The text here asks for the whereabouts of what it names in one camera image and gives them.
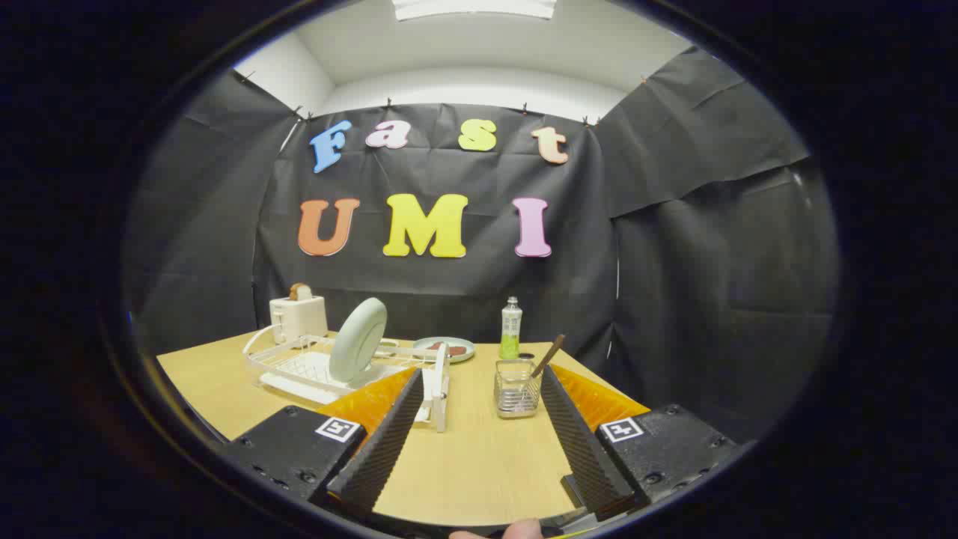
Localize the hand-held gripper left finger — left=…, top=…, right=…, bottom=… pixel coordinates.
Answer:
left=223, top=365, right=426, bottom=521

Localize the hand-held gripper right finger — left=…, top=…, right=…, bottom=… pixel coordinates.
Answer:
left=540, top=364, right=742, bottom=523

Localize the metal wire basket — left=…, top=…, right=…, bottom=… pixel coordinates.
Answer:
left=494, top=359, right=543, bottom=419

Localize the wooden handled metal spoon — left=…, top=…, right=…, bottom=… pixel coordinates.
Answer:
left=530, top=334, right=567, bottom=380

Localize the white wire dish rack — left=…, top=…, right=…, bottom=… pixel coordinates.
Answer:
left=242, top=329, right=452, bottom=433

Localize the pale green plate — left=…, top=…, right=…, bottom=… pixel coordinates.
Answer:
left=329, top=297, right=388, bottom=384

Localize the pale blue serving dish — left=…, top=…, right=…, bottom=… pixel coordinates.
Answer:
left=413, top=336, right=476, bottom=364

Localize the green tea bottle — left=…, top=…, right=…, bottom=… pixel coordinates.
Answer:
left=499, top=296, right=523, bottom=361

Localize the white toaster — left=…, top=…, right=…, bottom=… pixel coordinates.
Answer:
left=269, top=294, right=329, bottom=345

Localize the black backdrop cloth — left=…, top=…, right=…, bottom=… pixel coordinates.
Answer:
left=123, top=46, right=840, bottom=442

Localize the ceiling light panel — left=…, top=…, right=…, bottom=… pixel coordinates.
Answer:
left=391, top=0, right=558, bottom=21

